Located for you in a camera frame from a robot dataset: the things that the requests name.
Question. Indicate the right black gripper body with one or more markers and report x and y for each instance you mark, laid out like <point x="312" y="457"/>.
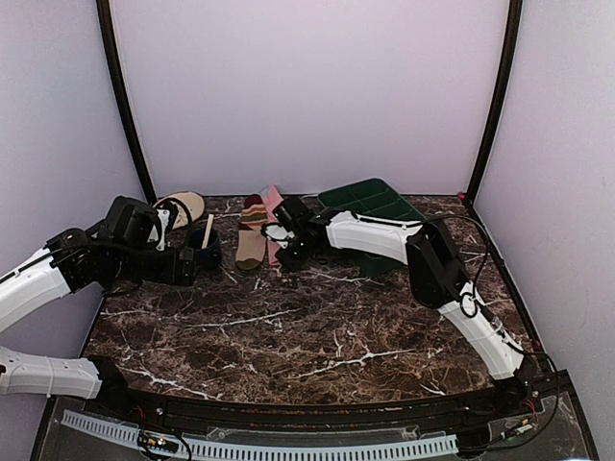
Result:
<point x="301" y="257"/>

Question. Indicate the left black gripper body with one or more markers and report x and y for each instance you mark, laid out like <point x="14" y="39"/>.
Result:
<point x="184" y="278"/>

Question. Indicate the green compartment tray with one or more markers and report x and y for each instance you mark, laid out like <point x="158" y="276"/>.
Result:
<point x="375" y="198"/>

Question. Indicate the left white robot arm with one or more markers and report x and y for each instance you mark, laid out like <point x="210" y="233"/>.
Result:
<point x="66" y="264"/>

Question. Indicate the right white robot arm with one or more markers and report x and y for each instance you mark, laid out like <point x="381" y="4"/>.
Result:
<point x="437" y="275"/>

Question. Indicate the beige striped sock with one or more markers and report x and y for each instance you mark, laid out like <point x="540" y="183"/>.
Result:
<point x="251" y="243"/>

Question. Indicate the dark blue mug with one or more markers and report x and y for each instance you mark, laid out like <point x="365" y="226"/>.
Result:
<point x="207" y="257"/>

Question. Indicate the wooden stick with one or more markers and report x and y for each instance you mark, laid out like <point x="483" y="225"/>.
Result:
<point x="208" y="227"/>

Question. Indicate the round beige embroidered coaster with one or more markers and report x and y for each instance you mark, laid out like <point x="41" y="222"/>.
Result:
<point x="184" y="207"/>

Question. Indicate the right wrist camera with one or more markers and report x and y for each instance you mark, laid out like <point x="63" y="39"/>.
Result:
<point x="293" y="214"/>

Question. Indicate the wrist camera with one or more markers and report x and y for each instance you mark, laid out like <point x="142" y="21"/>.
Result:
<point x="133" y="223"/>
<point x="293" y="214"/>

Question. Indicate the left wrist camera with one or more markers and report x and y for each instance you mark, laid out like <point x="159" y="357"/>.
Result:
<point x="133" y="223"/>

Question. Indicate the black front rail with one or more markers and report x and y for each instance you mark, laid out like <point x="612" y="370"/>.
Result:
<point x="464" y="412"/>

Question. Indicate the white slotted cable duct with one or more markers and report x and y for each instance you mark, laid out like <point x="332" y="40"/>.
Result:
<point x="229" y="445"/>

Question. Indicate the right black frame post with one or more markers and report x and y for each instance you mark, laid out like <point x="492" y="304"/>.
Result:
<point x="511" y="32"/>

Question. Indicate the black frame post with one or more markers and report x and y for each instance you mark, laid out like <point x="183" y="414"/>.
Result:
<point x="121" y="97"/>
<point x="511" y="32"/>

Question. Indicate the left black frame post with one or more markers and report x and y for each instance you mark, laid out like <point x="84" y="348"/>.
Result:
<point x="121" y="97"/>

